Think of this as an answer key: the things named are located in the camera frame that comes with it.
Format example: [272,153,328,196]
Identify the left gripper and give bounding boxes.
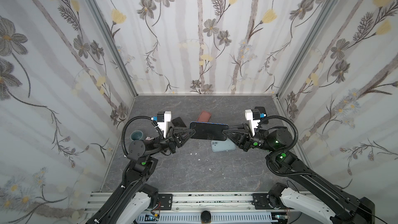
[146,127,192,158]

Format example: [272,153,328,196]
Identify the black phone case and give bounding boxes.
[255,106,266,119]

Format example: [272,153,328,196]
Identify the black round knob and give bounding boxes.
[200,211,212,224]

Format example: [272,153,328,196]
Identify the black phone far left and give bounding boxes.
[172,117,187,128]

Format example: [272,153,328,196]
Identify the right black corrugated cable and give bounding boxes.
[265,114,315,177]

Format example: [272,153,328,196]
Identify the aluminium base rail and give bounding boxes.
[83,191,340,224]

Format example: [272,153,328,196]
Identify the teal ceramic cup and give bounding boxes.
[130,130,144,141]

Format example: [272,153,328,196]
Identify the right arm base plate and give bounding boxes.
[252,193,289,211]

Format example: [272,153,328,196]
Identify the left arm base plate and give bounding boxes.
[149,194,173,211]

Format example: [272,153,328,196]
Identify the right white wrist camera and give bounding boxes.
[245,108,262,135]

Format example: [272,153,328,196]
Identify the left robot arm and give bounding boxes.
[86,127,195,224]

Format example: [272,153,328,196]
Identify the pink phone case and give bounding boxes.
[197,111,211,122]

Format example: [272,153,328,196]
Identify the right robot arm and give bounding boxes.
[223,126,376,224]

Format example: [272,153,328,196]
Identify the light blue case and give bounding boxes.
[211,139,236,152]

